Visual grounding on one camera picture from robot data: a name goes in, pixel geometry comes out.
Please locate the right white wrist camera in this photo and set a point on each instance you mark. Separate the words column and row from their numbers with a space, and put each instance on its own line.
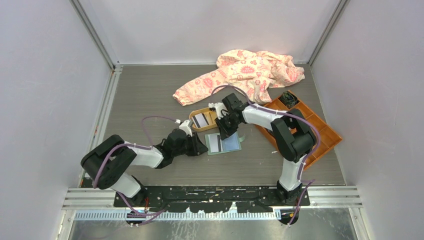
column 219, row 108

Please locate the pink patterned garment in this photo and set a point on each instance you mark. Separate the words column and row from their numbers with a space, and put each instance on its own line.
column 252, row 72

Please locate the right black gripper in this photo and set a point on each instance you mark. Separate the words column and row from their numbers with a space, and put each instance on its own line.
column 225, row 133

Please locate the aluminium frame rail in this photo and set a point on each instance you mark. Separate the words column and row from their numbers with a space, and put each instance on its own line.
column 96, row 30

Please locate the rolled dark tie back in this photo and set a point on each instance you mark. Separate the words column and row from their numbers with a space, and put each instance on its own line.
column 288, row 99

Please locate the yellow oval tray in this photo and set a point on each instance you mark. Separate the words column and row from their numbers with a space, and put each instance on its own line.
column 204, row 110

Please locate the orange compartment organizer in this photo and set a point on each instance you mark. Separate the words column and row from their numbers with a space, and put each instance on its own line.
column 329, row 137

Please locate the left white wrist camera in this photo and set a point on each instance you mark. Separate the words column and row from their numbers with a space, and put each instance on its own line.
column 185, row 126

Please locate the green card holder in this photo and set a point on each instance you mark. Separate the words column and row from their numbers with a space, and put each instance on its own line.
column 231, row 144

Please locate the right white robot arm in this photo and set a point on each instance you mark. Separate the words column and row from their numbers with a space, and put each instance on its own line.
column 294, row 137

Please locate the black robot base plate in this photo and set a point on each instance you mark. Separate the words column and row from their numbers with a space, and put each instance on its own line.
column 216, row 199

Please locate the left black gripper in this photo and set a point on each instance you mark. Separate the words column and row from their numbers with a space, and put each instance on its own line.
column 200, row 148

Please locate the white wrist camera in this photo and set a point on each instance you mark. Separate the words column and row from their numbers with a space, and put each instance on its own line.
column 185, row 126
column 219, row 108

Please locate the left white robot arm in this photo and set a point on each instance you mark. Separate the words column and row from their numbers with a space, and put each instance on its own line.
column 107, row 163

